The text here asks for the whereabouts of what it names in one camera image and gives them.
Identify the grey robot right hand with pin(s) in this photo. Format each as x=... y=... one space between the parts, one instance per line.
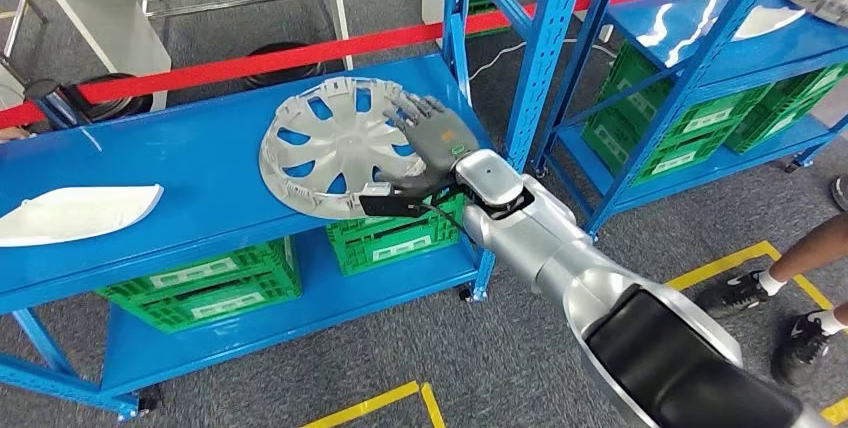
x=437 y=140

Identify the red barrier belt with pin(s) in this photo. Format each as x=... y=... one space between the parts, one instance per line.
x=265 y=60

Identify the black round tyre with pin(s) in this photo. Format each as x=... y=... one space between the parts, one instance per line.
x=112 y=107
x=285 y=50

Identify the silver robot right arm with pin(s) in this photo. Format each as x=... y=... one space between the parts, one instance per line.
x=530 y=233

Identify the person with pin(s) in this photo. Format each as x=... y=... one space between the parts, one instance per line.
x=802 y=253

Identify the white curved plastic panel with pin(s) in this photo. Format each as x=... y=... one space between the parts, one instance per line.
x=73 y=213

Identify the blue metal shelf rack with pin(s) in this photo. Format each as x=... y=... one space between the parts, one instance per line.
x=199 y=147
x=719 y=54

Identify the yellow floor tape square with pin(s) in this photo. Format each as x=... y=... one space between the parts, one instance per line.
x=729 y=259
x=371 y=404

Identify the black barrier post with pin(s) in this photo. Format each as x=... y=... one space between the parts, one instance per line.
x=41 y=89

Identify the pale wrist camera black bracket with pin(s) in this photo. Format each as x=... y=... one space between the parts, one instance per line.
x=387 y=206

